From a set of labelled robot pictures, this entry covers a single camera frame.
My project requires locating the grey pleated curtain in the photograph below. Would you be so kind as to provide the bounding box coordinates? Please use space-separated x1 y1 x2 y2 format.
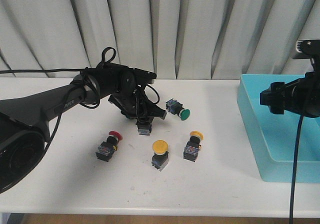
0 0 320 80

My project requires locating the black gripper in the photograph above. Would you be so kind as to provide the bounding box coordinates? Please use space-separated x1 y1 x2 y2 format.
108 84 167 122
259 77 310 115

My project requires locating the red push button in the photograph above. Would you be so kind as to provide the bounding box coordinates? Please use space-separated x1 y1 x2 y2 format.
95 130 123 162
136 118 153 136

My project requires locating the black camera cable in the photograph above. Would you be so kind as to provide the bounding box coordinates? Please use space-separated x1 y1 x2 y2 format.
288 58 316 224

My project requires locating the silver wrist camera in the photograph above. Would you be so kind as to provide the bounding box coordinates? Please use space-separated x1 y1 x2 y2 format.
291 39 320 60

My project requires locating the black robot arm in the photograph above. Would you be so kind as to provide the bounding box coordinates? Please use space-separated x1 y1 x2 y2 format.
0 61 166 192
259 56 320 118

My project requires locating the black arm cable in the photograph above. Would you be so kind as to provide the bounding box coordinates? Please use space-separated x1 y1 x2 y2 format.
0 46 161 152

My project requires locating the right green push button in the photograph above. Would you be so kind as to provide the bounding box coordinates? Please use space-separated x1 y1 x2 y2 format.
165 98 191 121

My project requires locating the turquoise plastic box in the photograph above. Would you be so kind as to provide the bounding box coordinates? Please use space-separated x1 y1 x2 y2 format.
237 74 320 184

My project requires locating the yellow push button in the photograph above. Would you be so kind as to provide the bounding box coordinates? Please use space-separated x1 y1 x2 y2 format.
183 130 204 162
151 140 169 171

